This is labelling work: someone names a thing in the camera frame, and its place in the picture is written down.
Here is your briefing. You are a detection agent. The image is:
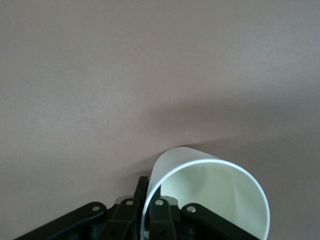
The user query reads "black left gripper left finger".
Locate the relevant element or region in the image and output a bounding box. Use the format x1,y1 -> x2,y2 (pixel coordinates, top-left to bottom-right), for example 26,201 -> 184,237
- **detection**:
14,175 -> 149,240

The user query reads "white plastic cup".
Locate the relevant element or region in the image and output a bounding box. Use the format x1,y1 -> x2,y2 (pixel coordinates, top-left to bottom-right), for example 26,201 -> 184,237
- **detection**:
140,146 -> 272,240

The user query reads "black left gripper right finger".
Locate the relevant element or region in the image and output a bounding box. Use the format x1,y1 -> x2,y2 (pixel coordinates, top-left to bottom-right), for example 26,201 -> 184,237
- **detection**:
146,198 -> 261,240

